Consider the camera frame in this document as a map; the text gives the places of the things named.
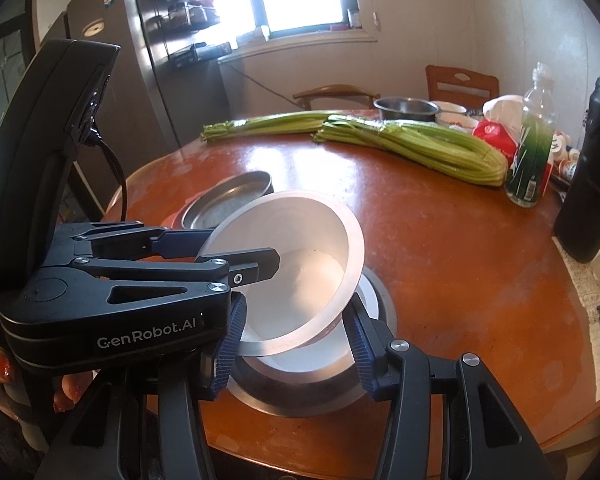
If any shallow steel pan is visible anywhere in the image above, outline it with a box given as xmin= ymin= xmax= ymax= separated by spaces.
xmin=174 ymin=170 xmax=274 ymax=230

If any pink plastic bowl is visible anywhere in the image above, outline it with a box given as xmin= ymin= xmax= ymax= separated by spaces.
xmin=160 ymin=210 xmax=185 ymax=230

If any red paper bowl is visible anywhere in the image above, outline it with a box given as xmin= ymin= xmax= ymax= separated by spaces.
xmin=242 ymin=266 xmax=385 ymax=384
xmin=200 ymin=191 xmax=365 ymax=358

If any large steel bowl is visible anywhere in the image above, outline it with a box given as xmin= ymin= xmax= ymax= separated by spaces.
xmin=224 ymin=264 xmax=399 ymax=418

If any grey refrigerator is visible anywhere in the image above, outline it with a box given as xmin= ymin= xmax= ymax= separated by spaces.
xmin=54 ymin=0 xmax=232 ymax=181

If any celery bunch rear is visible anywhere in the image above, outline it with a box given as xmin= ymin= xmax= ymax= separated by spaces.
xmin=200 ymin=110 xmax=335 ymax=143

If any celery bunch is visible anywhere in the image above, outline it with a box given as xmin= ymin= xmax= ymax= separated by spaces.
xmin=313 ymin=115 xmax=508 ymax=188
xmin=200 ymin=110 xmax=335 ymax=143

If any paper sheet on table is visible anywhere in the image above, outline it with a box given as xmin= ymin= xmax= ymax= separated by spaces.
xmin=552 ymin=236 xmax=600 ymax=401

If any curved wooden chair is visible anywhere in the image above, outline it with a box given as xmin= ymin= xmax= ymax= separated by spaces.
xmin=292 ymin=84 xmax=381 ymax=110

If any steel pot far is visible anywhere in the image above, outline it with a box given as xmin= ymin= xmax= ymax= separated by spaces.
xmin=374 ymin=96 xmax=440 ymax=122

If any celery bunch front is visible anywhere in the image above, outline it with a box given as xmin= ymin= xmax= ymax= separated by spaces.
xmin=313 ymin=115 xmax=508 ymax=188

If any black thermos flask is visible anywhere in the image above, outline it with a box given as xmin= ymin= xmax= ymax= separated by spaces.
xmin=554 ymin=76 xmax=600 ymax=263

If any white ceramic bowl far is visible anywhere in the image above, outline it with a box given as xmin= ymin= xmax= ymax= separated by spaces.
xmin=434 ymin=101 xmax=478 ymax=130

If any clear bottle green liquid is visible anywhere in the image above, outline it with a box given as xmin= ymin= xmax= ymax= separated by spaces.
xmin=504 ymin=62 xmax=557 ymax=208

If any red tissue pack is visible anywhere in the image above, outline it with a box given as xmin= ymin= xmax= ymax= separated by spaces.
xmin=472 ymin=119 xmax=517 ymax=165

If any wooden chair with slat back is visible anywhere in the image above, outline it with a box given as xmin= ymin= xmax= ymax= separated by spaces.
xmin=425 ymin=65 xmax=500 ymax=110

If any black cable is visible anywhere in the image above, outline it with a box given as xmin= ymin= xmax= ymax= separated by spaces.
xmin=86 ymin=129 xmax=130 ymax=224

